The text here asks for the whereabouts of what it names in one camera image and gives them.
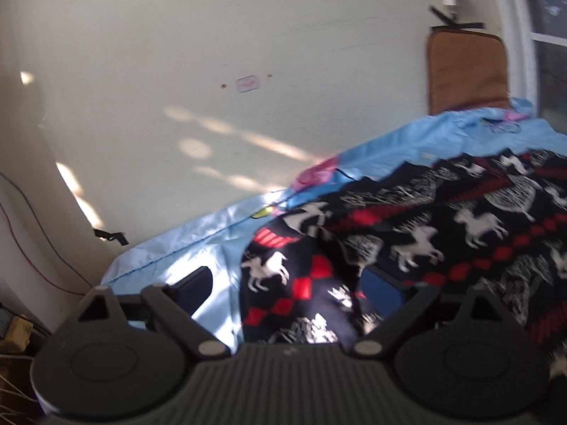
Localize navy red reindeer sweater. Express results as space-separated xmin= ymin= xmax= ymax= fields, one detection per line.
xmin=239 ymin=149 xmax=566 ymax=377

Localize yellow clutter beside bed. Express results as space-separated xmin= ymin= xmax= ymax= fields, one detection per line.
xmin=0 ymin=305 xmax=34 ymax=354

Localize light blue cartoon bedsheet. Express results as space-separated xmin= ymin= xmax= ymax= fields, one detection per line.
xmin=102 ymin=99 xmax=566 ymax=348

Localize black tape piece on wall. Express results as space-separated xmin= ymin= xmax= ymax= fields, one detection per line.
xmin=93 ymin=228 xmax=129 ymax=247

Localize red and black wall cables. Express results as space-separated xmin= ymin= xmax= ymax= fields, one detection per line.
xmin=0 ymin=170 xmax=96 ymax=298

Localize white window frame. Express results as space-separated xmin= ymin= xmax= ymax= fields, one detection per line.
xmin=495 ymin=0 xmax=566 ymax=132

